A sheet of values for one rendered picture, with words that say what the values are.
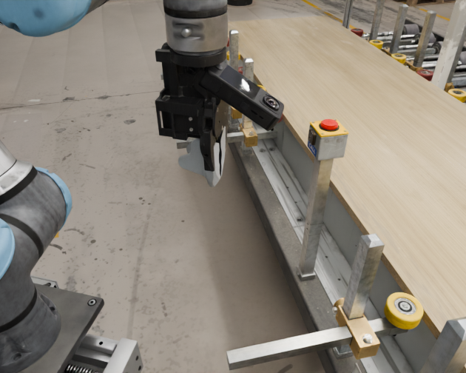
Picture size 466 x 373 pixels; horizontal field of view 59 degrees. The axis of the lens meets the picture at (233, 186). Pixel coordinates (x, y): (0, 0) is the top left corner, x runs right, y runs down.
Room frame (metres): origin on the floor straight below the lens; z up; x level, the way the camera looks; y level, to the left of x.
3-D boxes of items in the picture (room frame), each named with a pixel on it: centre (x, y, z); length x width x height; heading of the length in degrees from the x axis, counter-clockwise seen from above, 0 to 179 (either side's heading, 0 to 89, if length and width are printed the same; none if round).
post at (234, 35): (1.82, 0.00, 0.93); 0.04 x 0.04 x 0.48; 13
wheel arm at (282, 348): (0.54, -0.20, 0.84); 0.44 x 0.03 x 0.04; 103
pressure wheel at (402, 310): (0.58, -0.39, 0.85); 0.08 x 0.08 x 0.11
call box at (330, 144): (0.85, -0.23, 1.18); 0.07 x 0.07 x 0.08; 13
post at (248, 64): (1.57, -0.06, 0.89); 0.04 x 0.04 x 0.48; 13
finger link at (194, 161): (0.50, 0.05, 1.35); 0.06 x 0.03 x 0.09; 76
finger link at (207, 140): (0.49, 0.03, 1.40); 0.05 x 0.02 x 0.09; 166
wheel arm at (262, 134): (1.51, 0.02, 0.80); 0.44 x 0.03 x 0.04; 103
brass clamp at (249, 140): (1.55, -0.07, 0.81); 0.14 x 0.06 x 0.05; 13
